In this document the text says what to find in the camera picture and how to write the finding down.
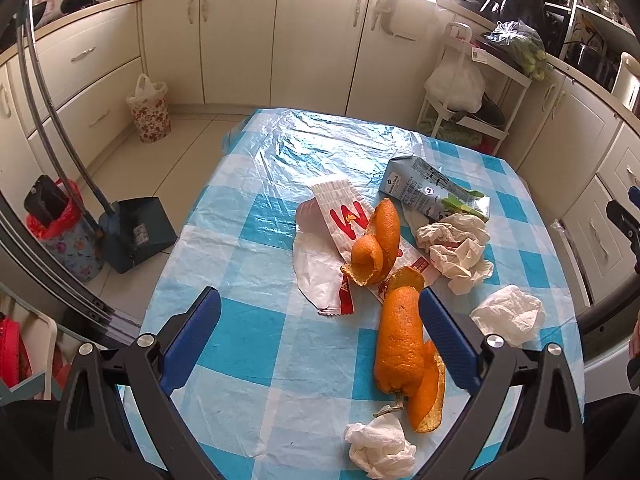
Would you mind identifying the black frying pan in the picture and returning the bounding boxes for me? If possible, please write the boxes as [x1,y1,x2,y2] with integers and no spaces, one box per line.
[449,95,507,129]

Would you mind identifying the white rack with red bags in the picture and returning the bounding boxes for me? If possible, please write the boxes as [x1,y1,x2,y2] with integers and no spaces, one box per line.
[0,302,68,403]

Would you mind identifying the small orange peel piece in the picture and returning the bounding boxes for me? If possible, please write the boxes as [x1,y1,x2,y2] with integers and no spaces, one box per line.
[387,266,426,295]

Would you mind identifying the floral bin with red bag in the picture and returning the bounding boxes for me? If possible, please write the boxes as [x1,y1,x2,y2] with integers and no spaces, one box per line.
[26,177,107,282]

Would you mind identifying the white plastic bag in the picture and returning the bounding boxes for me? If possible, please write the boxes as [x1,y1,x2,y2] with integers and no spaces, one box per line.
[425,52,487,114]

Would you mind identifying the white hanging dispenser box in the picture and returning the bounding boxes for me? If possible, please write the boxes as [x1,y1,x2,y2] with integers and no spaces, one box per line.
[382,0,444,42]

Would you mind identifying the white kitchen cabinets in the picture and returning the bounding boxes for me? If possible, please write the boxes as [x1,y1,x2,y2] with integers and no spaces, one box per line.
[515,57,640,311]
[0,0,501,201]

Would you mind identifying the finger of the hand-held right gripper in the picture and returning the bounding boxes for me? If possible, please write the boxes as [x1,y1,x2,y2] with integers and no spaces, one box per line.
[606,200,640,273]

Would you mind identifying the blue white checkered tablecloth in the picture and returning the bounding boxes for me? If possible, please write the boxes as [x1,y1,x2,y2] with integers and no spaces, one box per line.
[122,107,587,480]

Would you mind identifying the silver red snack wrapper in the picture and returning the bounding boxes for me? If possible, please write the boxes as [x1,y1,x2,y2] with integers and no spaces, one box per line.
[291,197,357,318]

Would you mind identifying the crushed milk carton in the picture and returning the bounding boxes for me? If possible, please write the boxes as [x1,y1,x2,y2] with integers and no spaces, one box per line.
[382,152,492,223]

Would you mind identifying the black air fryer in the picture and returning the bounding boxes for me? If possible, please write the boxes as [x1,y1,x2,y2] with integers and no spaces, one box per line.
[480,0,549,25]

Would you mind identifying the black rectangular object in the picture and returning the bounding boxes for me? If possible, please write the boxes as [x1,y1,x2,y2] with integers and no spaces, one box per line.
[24,174,69,228]

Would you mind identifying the black toaster oven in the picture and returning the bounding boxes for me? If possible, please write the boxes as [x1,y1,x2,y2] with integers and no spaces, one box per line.
[542,2,578,61]

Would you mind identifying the white plastic container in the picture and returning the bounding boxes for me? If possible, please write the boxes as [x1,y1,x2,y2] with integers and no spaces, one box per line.
[612,52,640,111]

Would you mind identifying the white tissue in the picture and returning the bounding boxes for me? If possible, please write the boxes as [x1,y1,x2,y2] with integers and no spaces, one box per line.
[343,414,418,480]
[469,284,547,349]

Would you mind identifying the bag of green vegetables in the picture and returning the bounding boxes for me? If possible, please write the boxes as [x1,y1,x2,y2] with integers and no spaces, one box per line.
[482,20,552,82]

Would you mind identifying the large orange peel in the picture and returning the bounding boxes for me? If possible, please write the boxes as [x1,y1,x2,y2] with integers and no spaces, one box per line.
[374,286,427,401]

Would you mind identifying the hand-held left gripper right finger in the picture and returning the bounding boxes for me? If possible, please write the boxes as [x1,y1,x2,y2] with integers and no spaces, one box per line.
[419,289,587,480]

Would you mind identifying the white red paper food bag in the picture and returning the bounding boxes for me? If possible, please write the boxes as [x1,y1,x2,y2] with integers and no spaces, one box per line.
[309,177,435,311]

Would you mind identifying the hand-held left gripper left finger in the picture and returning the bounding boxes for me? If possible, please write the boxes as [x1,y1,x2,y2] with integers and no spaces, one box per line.
[52,287,226,480]

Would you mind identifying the curled orange peel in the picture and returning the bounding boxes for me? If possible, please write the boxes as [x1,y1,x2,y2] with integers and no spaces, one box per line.
[341,198,404,289]

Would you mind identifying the beige paper napkin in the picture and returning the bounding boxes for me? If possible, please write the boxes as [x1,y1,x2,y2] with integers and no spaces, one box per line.
[414,211,495,297]

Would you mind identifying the floral bin with white bag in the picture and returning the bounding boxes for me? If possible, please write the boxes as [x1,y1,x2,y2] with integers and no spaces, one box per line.
[125,73,172,144]

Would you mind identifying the white storage trolley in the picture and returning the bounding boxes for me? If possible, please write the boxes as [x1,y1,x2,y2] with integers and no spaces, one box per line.
[416,22,534,157]

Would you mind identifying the dark blue dustpan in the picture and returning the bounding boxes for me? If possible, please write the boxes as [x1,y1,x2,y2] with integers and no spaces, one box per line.
[22,0,179,276]

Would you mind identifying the grey broom pole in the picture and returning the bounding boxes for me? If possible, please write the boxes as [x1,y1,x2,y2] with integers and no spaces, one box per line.
[15,10,101,231]

